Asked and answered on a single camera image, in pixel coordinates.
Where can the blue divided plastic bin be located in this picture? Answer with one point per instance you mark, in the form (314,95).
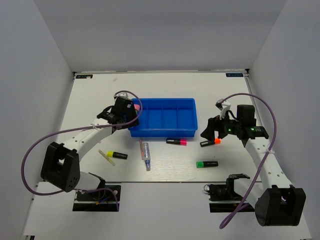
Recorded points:
(166,118)

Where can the right corner label sticker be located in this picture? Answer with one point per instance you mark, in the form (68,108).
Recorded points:
(234,75)

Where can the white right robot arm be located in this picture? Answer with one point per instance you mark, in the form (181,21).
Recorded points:
(276,202)

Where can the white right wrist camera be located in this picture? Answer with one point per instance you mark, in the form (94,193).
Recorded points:
(223,106)

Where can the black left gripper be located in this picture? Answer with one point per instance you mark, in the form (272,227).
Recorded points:
(132,112)

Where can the yellow cap black highlighter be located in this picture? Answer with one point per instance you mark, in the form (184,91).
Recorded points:
(117,155)

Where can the orange cap black highlighter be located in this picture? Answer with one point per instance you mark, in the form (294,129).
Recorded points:
(208,143)

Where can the pink cap black highlighter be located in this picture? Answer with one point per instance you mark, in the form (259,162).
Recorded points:
(179,142)

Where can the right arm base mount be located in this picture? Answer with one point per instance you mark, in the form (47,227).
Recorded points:
(222,197)

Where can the corner label sticker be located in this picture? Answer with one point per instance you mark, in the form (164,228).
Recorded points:
(234,75)
(84,76)

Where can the crayon bottle pink cap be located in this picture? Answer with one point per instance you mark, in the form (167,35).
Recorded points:
(137,107)

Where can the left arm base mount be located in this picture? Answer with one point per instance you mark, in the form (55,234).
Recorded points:
(102,201)

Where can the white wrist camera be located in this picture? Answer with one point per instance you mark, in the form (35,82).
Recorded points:
(121,94)
(223,106)

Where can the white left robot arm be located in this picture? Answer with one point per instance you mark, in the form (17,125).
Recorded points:
(61,166)

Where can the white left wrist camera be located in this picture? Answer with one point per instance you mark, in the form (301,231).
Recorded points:
(121,94)

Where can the tan pencil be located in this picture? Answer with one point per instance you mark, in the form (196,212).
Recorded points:
(141,148)

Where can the green cap black highlighter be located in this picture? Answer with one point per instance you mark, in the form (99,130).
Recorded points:
(206,164)

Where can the pale yellow pen tube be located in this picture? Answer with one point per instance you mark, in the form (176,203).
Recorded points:
(106,157)

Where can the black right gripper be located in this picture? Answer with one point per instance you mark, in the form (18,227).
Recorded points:
(214,124)

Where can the left corner label sticker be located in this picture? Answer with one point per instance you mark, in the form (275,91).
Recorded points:
(84,76)

